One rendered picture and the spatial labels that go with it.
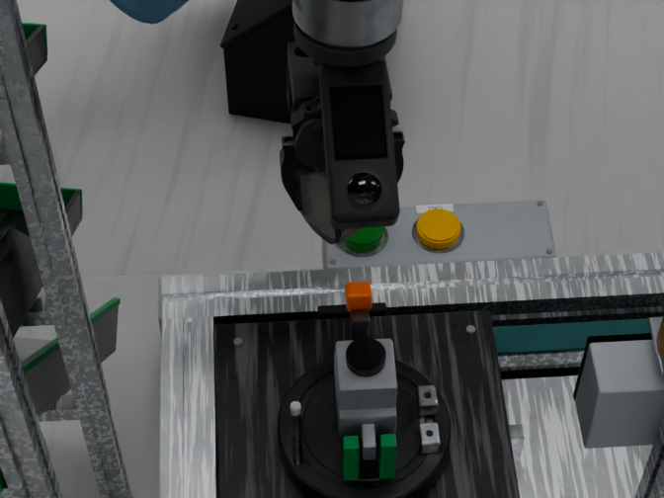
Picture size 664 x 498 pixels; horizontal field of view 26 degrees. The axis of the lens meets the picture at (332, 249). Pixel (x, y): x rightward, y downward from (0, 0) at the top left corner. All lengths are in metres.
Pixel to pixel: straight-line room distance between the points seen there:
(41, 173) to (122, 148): 0.70
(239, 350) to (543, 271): 0.28
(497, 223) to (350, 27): 0.42
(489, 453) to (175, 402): 0.26
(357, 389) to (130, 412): 0.32
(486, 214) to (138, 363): 0.35
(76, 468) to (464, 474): 0.36
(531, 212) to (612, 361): 0.44
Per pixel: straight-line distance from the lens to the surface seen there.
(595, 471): 1.25
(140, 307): 1.40
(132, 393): 1.35
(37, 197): 0.86
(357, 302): 1.14
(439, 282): 1.29
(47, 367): 1.01
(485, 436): 1.19
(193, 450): 1.19
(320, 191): 1.07
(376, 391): 1.07
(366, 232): 1.30
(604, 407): 0.92
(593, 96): 1.59
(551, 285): 1.29
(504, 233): 1.32
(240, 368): 1.22
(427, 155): 1.51
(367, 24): 0.95
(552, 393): 1.28
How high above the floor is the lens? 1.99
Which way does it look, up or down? 52 degrees down
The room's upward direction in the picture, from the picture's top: straight up
